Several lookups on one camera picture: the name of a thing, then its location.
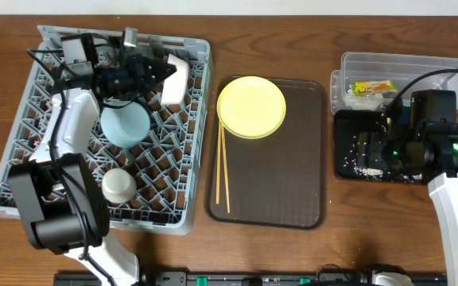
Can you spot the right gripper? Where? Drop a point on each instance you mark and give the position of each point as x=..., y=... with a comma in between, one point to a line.
x=389, y=133

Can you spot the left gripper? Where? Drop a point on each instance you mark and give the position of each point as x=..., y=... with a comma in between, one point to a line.
x=142, y=70

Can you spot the white bowl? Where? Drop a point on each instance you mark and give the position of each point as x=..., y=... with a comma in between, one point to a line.
x=174, y=87

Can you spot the white tissue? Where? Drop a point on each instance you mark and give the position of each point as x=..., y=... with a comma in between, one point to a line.
x=353, y=102

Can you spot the blue bowl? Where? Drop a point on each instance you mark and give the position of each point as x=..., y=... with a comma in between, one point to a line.
x=126, y=125

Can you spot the yellow green snack wrapper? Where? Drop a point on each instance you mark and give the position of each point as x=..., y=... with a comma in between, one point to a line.
x=369, y=88

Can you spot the wooden chopstick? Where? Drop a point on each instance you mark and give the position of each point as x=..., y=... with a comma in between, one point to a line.
x=218, y=163
x=225, y=167

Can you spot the yellow plate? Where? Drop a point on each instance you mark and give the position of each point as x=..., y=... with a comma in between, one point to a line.
x=251, y=107

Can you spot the white paper cup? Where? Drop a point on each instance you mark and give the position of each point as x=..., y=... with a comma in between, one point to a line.
x=118, y=186

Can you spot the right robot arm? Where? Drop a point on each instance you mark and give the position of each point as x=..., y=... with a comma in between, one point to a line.
x=443, y=191

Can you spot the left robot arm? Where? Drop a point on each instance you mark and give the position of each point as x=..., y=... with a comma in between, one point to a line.
x=59, y=202

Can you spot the grey dishwasher rack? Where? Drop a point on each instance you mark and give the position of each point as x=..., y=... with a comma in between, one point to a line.
x=166, y=165

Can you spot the black bin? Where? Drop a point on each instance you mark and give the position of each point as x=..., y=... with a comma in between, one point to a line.
x=347, y=126

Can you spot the clear plastic bin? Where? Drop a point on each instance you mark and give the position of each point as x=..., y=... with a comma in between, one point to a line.
x=400, y=69

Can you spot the brown serving tray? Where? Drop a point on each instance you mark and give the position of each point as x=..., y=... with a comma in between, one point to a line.
x=279, y=180

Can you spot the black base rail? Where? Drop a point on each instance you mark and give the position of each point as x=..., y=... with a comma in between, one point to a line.
x=326, y=275

